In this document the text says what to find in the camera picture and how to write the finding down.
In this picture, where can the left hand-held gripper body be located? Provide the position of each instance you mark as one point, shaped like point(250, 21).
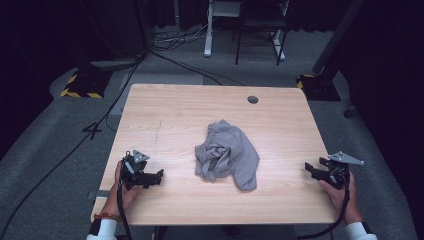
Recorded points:
point(133, 171)

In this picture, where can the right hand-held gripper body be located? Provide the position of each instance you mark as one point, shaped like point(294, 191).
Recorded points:
point(340, 175)

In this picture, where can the grey shorts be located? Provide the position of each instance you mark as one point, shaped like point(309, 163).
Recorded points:
point(233, 153)

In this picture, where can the person's right hand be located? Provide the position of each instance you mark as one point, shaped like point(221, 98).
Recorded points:
point(346, 203)

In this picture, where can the person's left hand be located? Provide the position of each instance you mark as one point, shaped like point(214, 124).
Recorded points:
point(121, 198)

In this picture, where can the small black round foot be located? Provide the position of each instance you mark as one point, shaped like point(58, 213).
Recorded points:
point(349, 112)

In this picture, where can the striped black stand base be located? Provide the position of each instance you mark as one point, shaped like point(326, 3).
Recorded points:
point(320, 88)
point(88, 83)

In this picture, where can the grey slanted stand pole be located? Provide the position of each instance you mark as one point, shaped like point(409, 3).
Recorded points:
point(336, 36)

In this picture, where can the black chair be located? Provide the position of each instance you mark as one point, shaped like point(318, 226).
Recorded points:
point(260, 23)

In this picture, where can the white desk frame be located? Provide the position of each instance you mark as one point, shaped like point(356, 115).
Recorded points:
point(208, 36)

